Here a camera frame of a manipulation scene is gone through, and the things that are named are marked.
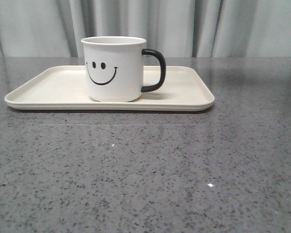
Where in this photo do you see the cream rectangular plastic tray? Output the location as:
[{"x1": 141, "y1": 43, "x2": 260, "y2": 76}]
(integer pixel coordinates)
[{"x1": 4, "y1": 66, "x2": 215, "y2": 112}]

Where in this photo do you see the grey pleated curtain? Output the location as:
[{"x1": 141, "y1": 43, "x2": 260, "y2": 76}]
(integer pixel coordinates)
[{"x1": 0, "y1": 0, "x2": 291, "y2": 57}]

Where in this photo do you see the white smiley mug black handle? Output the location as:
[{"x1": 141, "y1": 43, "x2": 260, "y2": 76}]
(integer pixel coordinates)
[{"x1": 81, "y1": 36, "x2": 166, "y2": 102}]

